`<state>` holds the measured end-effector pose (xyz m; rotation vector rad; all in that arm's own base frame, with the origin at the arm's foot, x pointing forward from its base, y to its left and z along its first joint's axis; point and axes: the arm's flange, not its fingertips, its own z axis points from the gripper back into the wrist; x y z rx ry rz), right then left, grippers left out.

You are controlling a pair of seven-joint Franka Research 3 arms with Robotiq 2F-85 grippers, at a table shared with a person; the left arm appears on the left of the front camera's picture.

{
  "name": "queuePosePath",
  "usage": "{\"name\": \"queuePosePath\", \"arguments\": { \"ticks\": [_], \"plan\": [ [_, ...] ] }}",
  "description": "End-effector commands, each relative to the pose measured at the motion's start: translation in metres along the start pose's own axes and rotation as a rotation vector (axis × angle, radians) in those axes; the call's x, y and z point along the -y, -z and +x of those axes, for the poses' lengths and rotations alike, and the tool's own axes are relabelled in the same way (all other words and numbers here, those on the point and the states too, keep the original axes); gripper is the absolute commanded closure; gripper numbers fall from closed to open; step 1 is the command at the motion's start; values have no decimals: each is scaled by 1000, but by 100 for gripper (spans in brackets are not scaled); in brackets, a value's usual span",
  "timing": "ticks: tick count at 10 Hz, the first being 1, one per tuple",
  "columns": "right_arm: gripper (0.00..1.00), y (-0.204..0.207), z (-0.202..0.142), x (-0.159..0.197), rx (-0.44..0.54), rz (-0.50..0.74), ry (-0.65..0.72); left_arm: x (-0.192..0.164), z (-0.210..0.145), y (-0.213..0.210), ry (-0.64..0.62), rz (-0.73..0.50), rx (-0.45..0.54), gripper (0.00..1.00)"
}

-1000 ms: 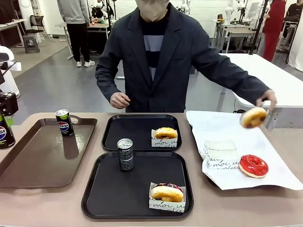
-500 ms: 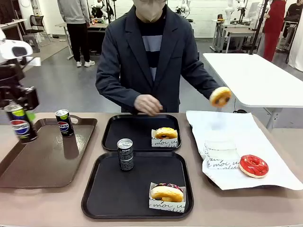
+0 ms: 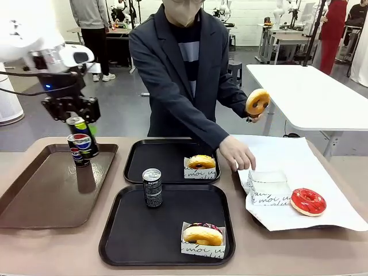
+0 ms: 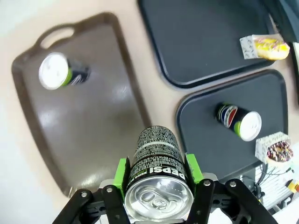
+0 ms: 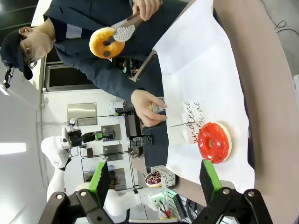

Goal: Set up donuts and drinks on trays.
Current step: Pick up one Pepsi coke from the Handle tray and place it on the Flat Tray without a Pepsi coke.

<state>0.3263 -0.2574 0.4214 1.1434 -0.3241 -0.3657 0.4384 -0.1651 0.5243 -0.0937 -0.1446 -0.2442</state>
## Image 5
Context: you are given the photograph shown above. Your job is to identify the dark cap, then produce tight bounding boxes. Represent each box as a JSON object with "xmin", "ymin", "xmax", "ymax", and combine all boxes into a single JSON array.
[{"xmin": 0, "ymin": 29, "xmax": 33, "ymax": 80}]

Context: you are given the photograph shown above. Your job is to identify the eyeglasses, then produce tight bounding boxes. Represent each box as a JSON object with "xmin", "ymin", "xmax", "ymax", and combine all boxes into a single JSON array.
[{"xmin": 20, "ymin": 38, "xmax": 38, "ymax": 70}]

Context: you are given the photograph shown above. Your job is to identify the yellow donut with dark dots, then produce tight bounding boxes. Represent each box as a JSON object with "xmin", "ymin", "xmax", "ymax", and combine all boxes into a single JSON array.
[{"xmin": 89, "ymin": 27, "xmax": 126, "ymax": 59}]

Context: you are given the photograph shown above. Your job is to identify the red glazed donut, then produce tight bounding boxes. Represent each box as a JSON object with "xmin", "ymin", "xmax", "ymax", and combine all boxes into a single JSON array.
[{"xmin": 197, "ymin": 121, "xmax": 232, "ymax": 164}]

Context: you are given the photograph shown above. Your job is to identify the script printed paper bag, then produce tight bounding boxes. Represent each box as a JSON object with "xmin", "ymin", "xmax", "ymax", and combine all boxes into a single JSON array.
[
  {"xmin": 151, "ymin": 164, "xmax": 177, "ymax": 189},
  {"xmin": 151, "ymin": 96, "xmax": 168, "ymax": 115},
  {"xmin": 181, "ymin": 100, "xmax": 206, "ymax": 145}
]

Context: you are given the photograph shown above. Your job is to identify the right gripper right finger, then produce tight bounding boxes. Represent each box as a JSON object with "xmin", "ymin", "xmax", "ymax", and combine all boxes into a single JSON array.
[{"xmin": 193, "ymin": 160, "xmax": 274, "ymax": 224}]

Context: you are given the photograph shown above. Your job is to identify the person in dark blazer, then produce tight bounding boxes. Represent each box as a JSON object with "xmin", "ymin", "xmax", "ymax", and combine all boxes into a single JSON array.
[{"xmin": 0, "ymin": 0, "xmax": 187, "ymax": 103}]

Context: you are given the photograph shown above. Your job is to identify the white paper sheet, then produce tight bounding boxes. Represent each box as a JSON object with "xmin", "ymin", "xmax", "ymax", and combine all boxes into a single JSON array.
[{"xmin": 152, "ymin": 0, "xmax": 256, "ymax": 194}]

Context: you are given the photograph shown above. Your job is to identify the metal serving tongs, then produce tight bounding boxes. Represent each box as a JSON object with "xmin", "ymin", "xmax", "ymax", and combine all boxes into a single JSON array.
[{"xmin": 108, "ymin": 13, "xmax": 143, "ymax": 44}]

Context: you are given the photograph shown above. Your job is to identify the black wire shelf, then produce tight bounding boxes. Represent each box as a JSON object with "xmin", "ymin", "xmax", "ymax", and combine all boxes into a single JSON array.
[{"xmin": 77, "ymin": 115, "xmax": 141, "ymax": 189}]

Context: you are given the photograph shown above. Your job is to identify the chocolate sprinkle donut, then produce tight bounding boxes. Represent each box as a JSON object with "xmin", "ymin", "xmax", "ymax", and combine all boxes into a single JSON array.
[{"xmin": 144, "ymin": 170, "xmax": 162, "ymax": 188}]

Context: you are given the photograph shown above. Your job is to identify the person's right hand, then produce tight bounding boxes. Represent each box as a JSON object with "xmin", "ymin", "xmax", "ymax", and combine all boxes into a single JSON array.
[{"xmin": 130, "ymin": 89, "xmax": 168, "ymax": 128}]

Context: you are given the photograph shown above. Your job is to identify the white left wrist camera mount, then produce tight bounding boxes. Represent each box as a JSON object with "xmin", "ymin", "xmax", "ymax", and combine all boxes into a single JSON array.
[{"xmin": 61, "ymin": 118, "xmax": 77, "ymax": 143}]

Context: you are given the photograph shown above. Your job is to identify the person's left hand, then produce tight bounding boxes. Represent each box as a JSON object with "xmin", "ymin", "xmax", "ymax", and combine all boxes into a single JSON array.
[{"xmin": 132, "ymin": 0, "xmax": 164, "ymax": 21}]

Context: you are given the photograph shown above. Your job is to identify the beige face mask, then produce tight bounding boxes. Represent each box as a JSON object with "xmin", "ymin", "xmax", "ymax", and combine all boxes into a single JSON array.
[{"xmin": 23, "ymin": 31, "xmax": 57, "ymax": 63}]

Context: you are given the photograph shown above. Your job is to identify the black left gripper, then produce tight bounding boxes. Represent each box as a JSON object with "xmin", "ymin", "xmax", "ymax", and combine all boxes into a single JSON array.
[{"xmin": 67, "ymin": 129, "xmax": 115, "ymax": 147}]

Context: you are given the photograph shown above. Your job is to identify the dark tray under paper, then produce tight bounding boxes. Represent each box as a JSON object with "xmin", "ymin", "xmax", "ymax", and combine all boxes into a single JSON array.
[{"xmin": 212, "ymin": 7, "xmax": 256, "ymax": 169}]

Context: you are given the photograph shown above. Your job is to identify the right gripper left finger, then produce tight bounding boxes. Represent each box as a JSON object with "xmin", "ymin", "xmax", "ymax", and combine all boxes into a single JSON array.
[{"xmin": 38, "ymin": 160, "xmax": 117, "ymax": 224}]

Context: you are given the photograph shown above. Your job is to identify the dark window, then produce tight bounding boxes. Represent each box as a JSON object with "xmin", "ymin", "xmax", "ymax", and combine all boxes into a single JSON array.
[{"xmin": 45, "ymin": 63, "xmax": 99, "ymax": 91}]

